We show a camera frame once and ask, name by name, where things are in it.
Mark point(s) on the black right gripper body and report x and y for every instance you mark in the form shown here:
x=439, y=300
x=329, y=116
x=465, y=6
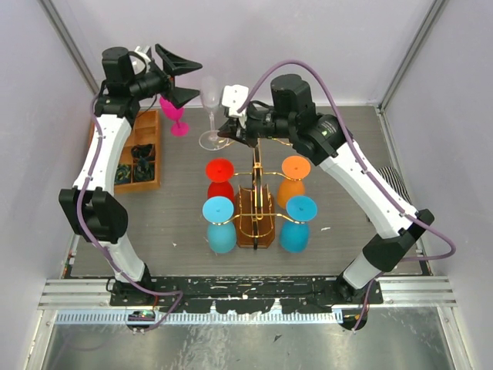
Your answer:
x=265, y=124

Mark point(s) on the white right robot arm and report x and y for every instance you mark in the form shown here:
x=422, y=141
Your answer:
x=321, y=139

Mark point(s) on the light blue left wine glass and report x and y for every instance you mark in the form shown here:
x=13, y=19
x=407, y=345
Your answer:
x=221, y=232

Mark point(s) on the blue right wine glass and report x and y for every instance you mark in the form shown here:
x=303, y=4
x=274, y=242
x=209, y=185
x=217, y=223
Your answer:
x=295, y=233

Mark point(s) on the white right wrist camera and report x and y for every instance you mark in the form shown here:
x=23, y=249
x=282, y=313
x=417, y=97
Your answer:
x=233, y=98

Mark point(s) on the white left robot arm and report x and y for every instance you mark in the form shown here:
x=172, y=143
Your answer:
x=89, y=205

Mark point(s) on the gold wire wine glass rack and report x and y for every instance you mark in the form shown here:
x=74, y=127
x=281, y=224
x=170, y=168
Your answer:
x=255, y=204

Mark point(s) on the orange plastic wine glass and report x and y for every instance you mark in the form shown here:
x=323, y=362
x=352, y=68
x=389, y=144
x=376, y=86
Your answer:
x=295, y=169

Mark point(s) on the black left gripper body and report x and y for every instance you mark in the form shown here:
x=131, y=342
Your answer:
x=152, y=83

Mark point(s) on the red plastic wine glass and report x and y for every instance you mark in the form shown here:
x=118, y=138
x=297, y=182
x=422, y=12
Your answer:
x=220, y=171

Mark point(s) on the wooden compartment tray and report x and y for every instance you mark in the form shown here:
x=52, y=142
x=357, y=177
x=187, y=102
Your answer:
x=122, y=157

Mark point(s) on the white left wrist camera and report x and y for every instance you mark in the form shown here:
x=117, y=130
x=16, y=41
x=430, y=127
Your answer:
x=141, y=57

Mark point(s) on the clear champagne glass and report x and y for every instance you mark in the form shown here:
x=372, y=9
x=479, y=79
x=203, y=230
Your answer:
x=210, y=95

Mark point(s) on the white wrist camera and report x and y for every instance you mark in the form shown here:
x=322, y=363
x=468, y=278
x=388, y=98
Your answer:
x=141, y=57
x=233, y=98

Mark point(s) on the pink plastic wine glass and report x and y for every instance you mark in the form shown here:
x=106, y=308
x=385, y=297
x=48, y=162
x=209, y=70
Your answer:
x=178, y=128

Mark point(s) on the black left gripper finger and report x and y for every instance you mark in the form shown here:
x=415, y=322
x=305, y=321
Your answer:
x=179, y=97
x=175, y=65

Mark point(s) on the striped black white cloth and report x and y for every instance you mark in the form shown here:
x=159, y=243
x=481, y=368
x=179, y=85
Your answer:
x=394, y=179

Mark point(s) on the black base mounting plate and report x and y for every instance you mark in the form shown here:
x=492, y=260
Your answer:
x=240, y=294

